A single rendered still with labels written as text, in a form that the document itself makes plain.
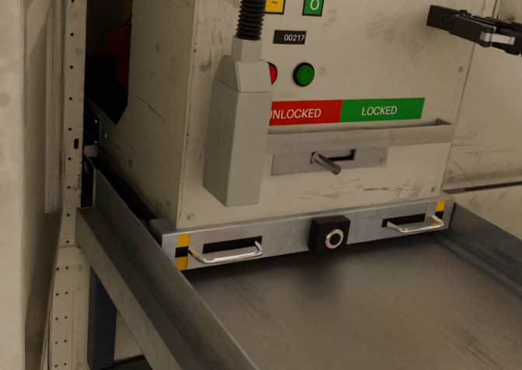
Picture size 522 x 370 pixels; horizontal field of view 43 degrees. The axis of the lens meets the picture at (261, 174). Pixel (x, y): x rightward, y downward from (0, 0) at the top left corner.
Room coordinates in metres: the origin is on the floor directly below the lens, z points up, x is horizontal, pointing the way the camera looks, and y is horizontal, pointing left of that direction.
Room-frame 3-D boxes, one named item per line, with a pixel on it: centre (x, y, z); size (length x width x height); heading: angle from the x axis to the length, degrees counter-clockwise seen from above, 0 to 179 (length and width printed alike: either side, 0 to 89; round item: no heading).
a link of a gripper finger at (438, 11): (0.99, -0.24, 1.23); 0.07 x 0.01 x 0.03; 32
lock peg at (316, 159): (0.92, -0.09, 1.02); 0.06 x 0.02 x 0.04; 32
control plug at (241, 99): (0.78, 0.04, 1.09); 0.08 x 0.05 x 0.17; 32
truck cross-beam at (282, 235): (0.96, -0.10, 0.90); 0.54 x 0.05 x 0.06; 122
